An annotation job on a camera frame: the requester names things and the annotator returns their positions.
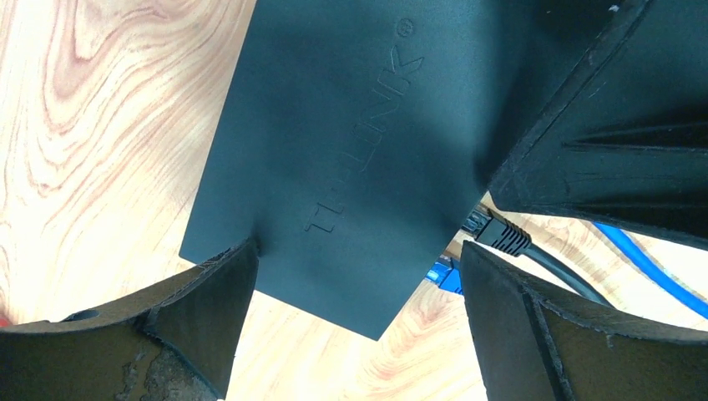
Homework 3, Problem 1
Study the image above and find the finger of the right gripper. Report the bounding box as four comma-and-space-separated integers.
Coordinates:
489, 1, 707, 249

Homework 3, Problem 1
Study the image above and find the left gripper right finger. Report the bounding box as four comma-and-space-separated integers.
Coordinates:
460, 241, 707, 400

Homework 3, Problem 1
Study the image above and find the black network cable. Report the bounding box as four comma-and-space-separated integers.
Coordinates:
462, 205, 615, 309

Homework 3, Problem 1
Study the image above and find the black network switch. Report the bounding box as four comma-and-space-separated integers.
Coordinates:
180, 1, 619, 339

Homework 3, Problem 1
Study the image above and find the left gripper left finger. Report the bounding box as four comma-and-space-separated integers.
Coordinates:
1, 239, 259, 400

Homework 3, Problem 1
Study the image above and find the blue network cable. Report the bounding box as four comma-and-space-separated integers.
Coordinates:
591, 221, 708, 321
426, 256, 464, 297

